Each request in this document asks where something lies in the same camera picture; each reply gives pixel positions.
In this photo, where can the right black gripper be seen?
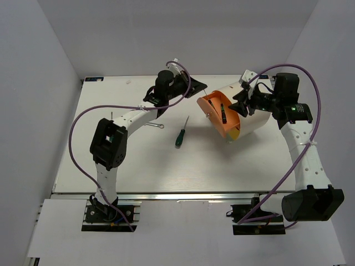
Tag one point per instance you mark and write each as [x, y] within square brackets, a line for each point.
[242, 97]

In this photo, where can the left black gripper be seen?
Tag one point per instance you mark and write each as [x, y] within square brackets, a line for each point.
[195, 86]

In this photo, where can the small precision screwdriver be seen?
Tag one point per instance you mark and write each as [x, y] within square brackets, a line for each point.
[223, 114]
[208, 99]
[217, 112]

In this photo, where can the orange top drawer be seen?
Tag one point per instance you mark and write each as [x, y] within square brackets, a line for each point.
[216, 108]

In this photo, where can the white cylindrical drawer cabinet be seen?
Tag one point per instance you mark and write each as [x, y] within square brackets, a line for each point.
[250, 123]

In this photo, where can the yellow drawer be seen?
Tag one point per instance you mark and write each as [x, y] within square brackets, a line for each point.
[232, 135]

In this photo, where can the large green-handled screwdriver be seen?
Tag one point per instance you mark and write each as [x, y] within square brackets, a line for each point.
[180, 137]

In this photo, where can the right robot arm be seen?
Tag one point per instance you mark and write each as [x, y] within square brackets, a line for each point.
[304, 193]

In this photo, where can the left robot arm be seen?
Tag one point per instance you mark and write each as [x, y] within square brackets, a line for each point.
[109, 143]

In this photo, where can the silver combination wrench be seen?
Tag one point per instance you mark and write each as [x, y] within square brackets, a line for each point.
[161, 126]

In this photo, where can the blue label sticker left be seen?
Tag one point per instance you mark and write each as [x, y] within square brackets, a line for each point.
[94, 79]

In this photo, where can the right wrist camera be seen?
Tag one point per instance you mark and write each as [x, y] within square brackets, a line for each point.
[248, 81]

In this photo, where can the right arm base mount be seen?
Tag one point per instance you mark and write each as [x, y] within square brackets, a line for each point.
[260, 223]

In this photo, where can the aluminium table rail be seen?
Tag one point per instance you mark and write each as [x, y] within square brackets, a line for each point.
[165, 196]

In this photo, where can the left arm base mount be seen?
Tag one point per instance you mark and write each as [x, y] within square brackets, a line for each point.
[95, 221]

